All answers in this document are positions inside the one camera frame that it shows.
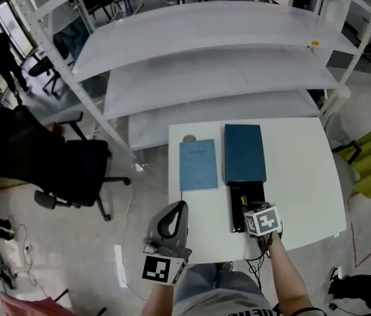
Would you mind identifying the grey-green armchair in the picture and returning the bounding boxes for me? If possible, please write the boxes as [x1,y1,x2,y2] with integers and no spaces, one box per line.
[323,113,362,200]

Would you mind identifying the white metal shelving rack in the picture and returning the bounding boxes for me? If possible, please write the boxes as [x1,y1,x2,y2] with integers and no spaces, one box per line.
[7,0,371,151]

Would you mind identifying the blue notebook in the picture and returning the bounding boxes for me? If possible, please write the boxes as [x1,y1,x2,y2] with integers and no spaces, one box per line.
[179,139,219,192]

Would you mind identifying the white floor cable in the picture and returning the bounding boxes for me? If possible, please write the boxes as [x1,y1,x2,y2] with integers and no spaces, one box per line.
[119,189,147,301]

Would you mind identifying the pink cloth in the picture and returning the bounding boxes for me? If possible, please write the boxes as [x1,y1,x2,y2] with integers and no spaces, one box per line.
[0,290,74,316]

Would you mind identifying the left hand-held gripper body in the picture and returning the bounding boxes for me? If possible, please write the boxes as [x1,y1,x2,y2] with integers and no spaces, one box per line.
[141,199,193,287]

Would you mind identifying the white trash bin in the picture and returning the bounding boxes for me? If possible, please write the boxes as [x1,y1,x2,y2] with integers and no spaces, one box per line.
[323,86,352,115]

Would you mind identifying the small black office chair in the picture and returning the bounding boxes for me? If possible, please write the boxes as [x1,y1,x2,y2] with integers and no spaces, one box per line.
[27,56,64,98]

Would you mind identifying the person's grey trousers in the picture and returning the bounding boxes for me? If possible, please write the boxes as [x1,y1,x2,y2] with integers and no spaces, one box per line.
[174,263,280,316]

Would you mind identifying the person's left forearm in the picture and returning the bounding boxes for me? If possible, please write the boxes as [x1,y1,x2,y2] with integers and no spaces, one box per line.
[141,280,176,316]

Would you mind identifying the wooden platform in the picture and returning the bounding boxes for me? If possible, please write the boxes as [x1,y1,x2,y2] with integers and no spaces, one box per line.
[0,176,28,190]

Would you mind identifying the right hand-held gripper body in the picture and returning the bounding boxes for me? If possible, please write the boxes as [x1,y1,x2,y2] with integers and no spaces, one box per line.
[243,201,284,240]

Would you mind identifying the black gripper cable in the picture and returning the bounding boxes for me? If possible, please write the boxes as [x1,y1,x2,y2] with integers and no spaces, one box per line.
[244,234,274,291]

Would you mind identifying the dark teal sliding box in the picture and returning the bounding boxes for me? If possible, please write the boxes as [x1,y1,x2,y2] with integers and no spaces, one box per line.
[224,123,268,234]

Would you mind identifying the large black office chair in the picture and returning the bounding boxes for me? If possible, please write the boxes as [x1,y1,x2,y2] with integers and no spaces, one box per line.
[0,105,132,222]

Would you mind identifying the person's right forearm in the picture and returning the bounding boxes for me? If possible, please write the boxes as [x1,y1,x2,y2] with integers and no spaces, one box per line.
[266,232,318,316]

